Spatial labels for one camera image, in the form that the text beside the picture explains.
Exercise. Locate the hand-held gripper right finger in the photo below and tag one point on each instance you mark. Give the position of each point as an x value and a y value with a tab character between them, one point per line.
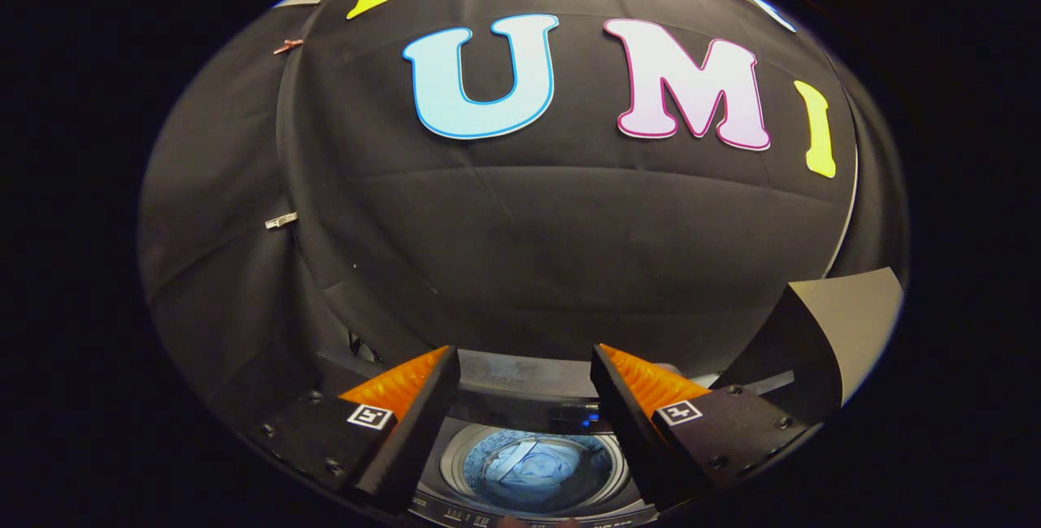
630	438

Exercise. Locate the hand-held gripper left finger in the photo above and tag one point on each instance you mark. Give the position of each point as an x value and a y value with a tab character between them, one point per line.
411	438

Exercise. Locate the light blue shirt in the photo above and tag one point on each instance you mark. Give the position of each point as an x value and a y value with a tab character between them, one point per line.
537	471

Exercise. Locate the grey washing machine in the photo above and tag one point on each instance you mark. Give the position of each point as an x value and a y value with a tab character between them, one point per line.
529	390

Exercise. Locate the black backdrop cloth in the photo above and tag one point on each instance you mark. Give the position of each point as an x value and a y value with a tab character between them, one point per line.
529	227

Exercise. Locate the silver clip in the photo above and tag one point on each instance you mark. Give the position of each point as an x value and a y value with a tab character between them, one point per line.
280	220

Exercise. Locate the copper clip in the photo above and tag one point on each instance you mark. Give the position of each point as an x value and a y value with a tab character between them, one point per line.
287	45

